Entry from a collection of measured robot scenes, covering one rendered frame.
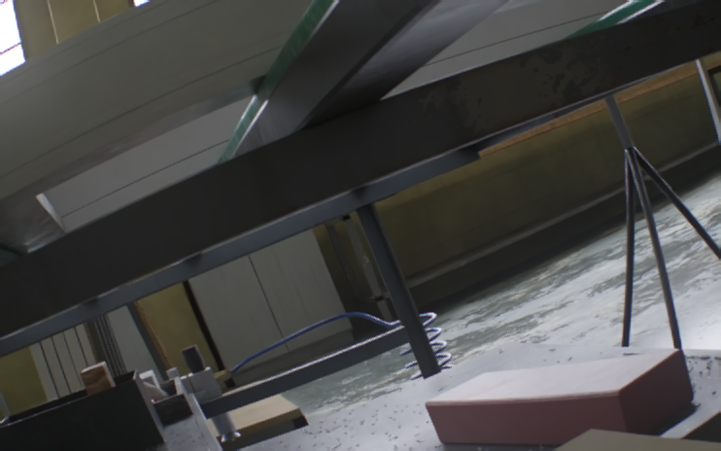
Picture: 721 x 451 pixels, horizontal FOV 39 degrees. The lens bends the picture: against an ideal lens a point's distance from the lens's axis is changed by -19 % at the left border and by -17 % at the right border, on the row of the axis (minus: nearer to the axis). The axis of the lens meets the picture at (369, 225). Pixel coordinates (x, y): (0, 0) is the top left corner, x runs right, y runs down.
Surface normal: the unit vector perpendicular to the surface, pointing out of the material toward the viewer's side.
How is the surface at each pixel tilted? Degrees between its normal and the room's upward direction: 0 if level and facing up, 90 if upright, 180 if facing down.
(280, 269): 90
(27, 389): 90
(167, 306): 90
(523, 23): 90
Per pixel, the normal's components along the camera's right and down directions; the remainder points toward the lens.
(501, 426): -0.86, 0.35
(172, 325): 0.18, -0.07
